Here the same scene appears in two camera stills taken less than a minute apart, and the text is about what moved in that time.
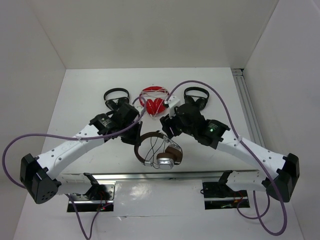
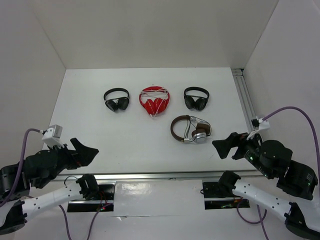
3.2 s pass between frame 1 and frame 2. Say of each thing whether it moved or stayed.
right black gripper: moved
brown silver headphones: moved
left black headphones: stayed
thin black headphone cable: moved
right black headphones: stayed
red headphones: stayed
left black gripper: moved
